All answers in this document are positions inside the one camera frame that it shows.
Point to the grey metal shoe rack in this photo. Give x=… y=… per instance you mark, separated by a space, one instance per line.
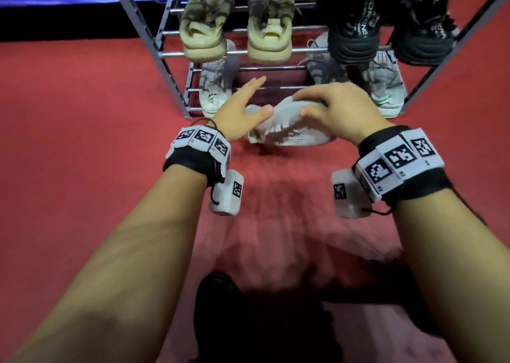
x=167 y=67

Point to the person's left hand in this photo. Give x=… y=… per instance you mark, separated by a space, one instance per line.
x=235 y=117

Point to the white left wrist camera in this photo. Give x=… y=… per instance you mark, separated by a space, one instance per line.
x=227 y=195

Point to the black marker right wristband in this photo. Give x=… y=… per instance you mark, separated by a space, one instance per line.
x=402 y=163

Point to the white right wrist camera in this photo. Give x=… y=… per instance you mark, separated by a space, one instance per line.
x=348 y=195

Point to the person's right hand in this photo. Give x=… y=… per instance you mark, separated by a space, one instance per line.
x=346 y=113

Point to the black marker left wristband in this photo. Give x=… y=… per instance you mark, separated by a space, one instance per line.
x=195 y=151

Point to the person's black left shoe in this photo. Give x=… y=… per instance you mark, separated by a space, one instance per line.
x=217 y=311

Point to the white knit sneaker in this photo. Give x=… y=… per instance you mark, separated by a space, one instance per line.
x=322 y=67
x=386 y=87

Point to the person's left forearm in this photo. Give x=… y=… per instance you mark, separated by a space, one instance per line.
x=119 y=279

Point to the person's right forearm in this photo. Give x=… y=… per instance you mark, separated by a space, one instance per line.
x=462 y=279

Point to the cream chunky sneaker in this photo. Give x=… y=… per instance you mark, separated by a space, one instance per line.
x=205 y=32
x=271 y=36

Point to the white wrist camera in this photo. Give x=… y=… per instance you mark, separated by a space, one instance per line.
x=348 y=195
x=227 y=195

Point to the black marker wristband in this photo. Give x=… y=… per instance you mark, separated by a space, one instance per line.
x=402 y=163
x=195 y=151

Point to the person's black right shoe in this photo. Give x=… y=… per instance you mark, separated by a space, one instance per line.
x=414 y=303

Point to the person's black shoe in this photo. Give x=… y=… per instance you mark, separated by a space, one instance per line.
x=217 y=311
x=414 y=303

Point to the grey striped sneaker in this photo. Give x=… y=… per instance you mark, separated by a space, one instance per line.
x=215 y=87
x=291 y=127

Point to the person's black trousers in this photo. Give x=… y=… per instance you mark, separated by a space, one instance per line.
x=287 y=331

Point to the black grey mesh sneaker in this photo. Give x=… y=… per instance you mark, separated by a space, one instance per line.
x=354 y=36
x=422 y=36

